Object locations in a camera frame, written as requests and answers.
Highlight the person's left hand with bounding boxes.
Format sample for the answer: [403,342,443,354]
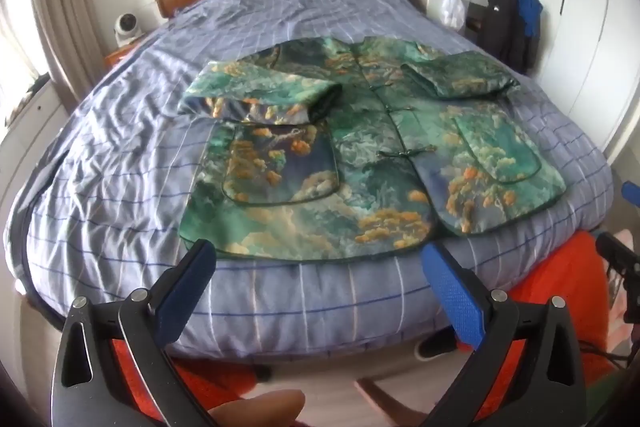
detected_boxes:
[207,389,306,427]

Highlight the orange fleece garment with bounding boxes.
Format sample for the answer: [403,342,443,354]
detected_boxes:
[107,229,628,427]

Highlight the white plastic bag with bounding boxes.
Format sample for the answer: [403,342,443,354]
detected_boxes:
[439,0,467,31]

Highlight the beige curtain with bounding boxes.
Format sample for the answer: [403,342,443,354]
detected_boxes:
[25,0,110,120]

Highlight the wooden nightstand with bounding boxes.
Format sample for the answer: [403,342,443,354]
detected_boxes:
[104,41,151,68]

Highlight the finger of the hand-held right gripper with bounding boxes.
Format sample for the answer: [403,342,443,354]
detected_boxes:
[621,180,640,210]
[596,231,640,324]

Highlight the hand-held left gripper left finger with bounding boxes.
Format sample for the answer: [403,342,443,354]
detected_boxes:
[50,238,221,427]

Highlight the green printed padded jacket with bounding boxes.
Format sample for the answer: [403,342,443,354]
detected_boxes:
[177,36,568,264]

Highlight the dark jacket with blue lining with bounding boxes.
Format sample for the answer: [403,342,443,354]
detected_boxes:
[476,0,544,76]

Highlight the white round fan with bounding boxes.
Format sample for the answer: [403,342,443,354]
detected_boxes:
[113,13,143,48]

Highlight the dark slipper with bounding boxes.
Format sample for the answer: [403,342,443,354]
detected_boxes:
[413,328,459,361]

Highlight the white wardrobe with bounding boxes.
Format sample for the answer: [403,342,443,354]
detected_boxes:
[530,0,640,152]

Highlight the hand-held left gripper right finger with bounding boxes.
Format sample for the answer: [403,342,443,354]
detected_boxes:
[421,243,587,427]

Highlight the bed with blue checked sheet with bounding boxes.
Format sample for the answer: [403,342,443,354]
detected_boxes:
[2,0,616,360]

